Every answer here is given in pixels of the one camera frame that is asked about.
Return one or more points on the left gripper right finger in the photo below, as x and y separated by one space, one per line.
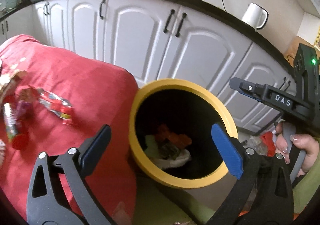
262 193

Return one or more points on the red white snack wrapper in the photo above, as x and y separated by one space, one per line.
57 105

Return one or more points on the white electric kettle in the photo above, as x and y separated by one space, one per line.
255 16

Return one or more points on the yellow round trash bin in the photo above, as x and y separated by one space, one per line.
186 111

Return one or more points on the black countertop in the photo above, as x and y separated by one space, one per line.
214 12

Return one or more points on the trash inside bin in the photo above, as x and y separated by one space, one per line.
167 149

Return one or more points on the white kitchen base cabinets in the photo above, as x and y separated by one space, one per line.
156 39

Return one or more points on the purple candy wrapper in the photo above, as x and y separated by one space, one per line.
25 100

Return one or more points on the right hand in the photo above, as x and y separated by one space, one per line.
303 142

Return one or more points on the red floral tablecloth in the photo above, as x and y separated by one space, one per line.
100 93

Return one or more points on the yellow crumpled wrapper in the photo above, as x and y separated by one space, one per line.
9 83

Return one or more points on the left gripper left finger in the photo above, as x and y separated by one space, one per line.
46 199

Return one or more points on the red tube snack package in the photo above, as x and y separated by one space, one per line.
11 124

